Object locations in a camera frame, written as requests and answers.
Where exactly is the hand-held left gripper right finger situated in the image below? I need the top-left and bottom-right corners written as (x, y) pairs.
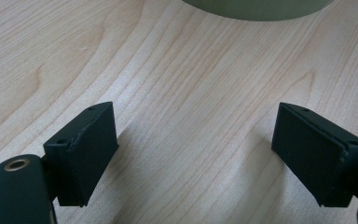
top-left (270, 101), bottom-right (358, 209)

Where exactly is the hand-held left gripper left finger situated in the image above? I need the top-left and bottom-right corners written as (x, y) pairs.
top-left (42, 101), bottom-right (120, 208)

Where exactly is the green plastic bucket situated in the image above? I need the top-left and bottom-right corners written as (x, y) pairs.
top-left (181, 0), bottom-right (336, 22)

